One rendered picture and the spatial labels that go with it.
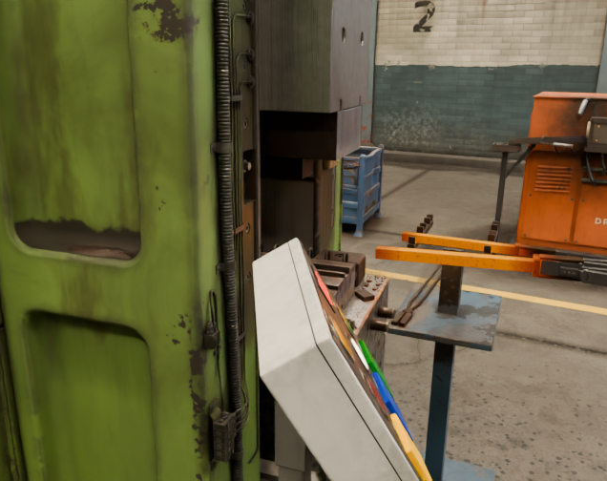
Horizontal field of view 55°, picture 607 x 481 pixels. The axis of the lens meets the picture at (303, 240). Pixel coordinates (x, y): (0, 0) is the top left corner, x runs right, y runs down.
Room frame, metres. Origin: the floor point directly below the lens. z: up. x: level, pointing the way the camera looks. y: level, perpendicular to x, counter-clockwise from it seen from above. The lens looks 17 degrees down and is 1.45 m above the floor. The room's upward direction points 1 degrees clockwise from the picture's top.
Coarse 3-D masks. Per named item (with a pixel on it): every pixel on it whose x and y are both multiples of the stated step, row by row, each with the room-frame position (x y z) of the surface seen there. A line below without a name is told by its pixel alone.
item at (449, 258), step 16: (384, 256) 1.22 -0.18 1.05; (400, 256) 1.20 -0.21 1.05; (416, 256) 1.19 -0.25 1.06; (432, 256) 1.18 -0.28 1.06; (448, 256) 1.17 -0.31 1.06; (464, 256) 1.16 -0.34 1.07; (480, 256) 1.16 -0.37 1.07; (496, 256) 1.16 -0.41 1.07; (512, 256) 1.16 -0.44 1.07; (544, 256) 1.12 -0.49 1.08; (560, 256) 1.12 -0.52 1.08
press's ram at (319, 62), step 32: (288, 0) 1.11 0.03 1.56; (320, 0) 1.10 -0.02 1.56; (352, 0) 1.22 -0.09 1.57; (288, 32) 1.11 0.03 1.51; (320, 32) 1.10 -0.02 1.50; (352, 32) 1.22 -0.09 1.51; (288, 64) 1.11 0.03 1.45; (320, 64) 1.10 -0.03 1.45; (352, 64) 1.23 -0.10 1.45; (288, 96) 1.11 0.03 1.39; (320, 96) 1.09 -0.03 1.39; (352, 96) 1.24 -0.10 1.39
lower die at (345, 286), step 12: (324, 264) 1.29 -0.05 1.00; (336, 264) 1.31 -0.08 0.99; (348, 264) 1.31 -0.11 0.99; (324, 276) 1.24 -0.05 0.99; (336, 276) 1.23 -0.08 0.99; (348, 276) 1.27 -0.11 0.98; (336, 288) 1.18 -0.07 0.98; (348, 288) 1.27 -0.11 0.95; (336, 300) 1.17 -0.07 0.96; (348, 300) 1.27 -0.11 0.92
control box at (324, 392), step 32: (288, 256) 0.78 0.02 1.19; (256, 288) 0.72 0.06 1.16; (288, 288) 0.67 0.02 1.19; (320, 288) 0.69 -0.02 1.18; (256, 320) 0.63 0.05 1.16; (288, 320) 0.58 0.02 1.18; (320, 320) 0.55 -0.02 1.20; (288, 352) 0.51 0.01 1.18; (320, 352) 0.50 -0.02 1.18; (352, 352) 0.62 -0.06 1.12; (288, 384) 0.50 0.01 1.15; (320, 384) 0.50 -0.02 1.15; (352, 384) 0.51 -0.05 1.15; (288, 416) 0.50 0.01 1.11; (320, 416) 0.50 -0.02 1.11; (352, 416) 0.51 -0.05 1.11; (384, 416) 0.55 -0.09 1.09; (320, 448) 0.50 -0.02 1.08; (352, 448) 0.51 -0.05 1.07; (384, 448) 0.51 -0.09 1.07; (352, 480) 0.51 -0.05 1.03; (384, 480) 0.51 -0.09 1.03; (416, 480) 0.52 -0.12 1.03
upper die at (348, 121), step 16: (272, 112) 1.18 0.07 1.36; (288, 112) 1.17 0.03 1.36; (336, 112) 1.14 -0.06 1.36; (352, 112) 1.25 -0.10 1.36; (272, 128) 1.18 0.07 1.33; (288, 128) 1.17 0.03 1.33; (304, 128) 1.16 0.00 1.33; (320, 128) 1.15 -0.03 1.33; (336, 128) 1.14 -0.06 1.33; (352, 128) 1.25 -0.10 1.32; (272, 144) 1.18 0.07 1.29; (288, 144) 1.17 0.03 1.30; (304, 144) 1.16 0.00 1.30; (320, 144) 1.15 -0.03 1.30; (336, 144) 1.14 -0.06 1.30; (352, 144) 1.26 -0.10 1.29
